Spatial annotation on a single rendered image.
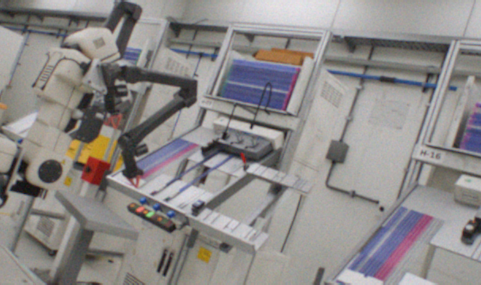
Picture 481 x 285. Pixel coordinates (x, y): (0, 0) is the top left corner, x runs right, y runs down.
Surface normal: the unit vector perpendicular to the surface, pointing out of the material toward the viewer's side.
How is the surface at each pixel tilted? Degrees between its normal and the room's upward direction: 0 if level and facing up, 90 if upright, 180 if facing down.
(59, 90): 90
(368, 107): 90
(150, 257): 90
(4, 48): 90
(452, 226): 45
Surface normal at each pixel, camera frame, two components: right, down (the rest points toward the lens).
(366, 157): -0.60, -0.27
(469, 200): -0.67, 0.46
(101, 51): 0.66, 0.18
